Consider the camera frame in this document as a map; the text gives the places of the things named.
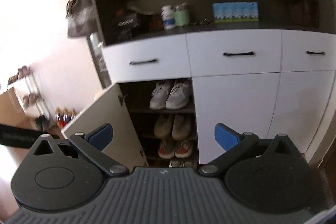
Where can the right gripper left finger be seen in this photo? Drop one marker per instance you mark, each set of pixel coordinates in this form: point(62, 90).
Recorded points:
point(91, 146)

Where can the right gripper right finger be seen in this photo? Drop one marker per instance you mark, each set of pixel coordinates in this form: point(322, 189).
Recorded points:
point(235, 146)

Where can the white sneaker green tag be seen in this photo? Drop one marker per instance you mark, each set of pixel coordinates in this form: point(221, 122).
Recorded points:
point(175, 164)

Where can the red white slipper with text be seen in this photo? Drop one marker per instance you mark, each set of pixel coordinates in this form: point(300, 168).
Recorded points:
point(166, 149)

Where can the white mesh chunky sneaker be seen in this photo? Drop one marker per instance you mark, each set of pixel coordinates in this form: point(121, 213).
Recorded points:
point(179, 95)

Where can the slipper tan sole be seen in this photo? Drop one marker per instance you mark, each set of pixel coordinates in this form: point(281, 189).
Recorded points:
point(163, 126)

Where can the white cabinet door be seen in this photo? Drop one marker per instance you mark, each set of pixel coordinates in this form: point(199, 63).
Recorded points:
point(109, 107)

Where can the cardboard box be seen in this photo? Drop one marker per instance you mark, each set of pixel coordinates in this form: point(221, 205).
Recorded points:
point(11, 112)

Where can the metal shoe rack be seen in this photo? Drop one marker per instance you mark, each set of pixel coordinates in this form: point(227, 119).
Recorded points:
point(29, 99)

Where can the white shoe cabinet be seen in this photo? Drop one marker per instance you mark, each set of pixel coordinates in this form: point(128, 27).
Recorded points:
point(279, 89)

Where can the black box with text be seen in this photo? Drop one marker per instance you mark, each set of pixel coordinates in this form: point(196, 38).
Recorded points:
point(125, 23)

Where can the grey hanging bag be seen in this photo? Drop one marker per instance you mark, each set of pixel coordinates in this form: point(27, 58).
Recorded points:
point(81, 18)

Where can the blue milk carton pack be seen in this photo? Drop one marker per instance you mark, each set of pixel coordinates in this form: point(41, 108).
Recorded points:
point(229, 12)

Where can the white supplement bottle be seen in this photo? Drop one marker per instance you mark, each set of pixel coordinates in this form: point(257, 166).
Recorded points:
point(167, 15)

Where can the green jar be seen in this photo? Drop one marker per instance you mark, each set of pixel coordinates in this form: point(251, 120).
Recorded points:
point(182, 15)

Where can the black drawer handle left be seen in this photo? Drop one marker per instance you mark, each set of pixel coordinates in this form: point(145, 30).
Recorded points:
point(143, 62)

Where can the black drawer handle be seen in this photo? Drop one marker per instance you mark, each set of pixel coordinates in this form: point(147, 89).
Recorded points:
point(143, 62)
point(250, 53)
point(312, 53)

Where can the black drawer handle middle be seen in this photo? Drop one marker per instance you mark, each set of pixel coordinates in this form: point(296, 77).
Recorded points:
point(250, 53)

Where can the black drawer handle right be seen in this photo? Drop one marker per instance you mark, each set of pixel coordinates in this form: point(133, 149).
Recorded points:
point(312, 53)

